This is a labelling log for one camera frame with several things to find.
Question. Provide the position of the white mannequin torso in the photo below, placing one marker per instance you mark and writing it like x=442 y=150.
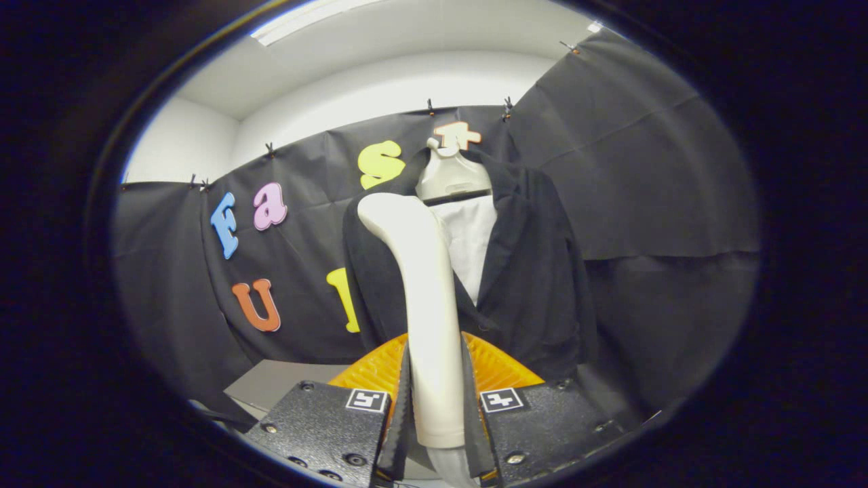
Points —
x=475 y=237

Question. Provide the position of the row of black cloth clips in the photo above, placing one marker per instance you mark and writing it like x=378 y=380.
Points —
x=507 y=108

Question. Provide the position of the white garment steamer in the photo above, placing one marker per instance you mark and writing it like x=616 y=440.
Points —
x=427 y=305

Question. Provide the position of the black jacket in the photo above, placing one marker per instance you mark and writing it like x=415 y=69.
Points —
x=536 y=285

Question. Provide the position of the grey drawer cabinet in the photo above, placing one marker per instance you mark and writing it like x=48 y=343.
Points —
x=278 y=383

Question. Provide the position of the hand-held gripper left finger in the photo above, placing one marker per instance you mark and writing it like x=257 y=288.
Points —
x=325 y=427

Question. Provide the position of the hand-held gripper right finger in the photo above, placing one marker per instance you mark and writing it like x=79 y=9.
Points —
x=542 y=427

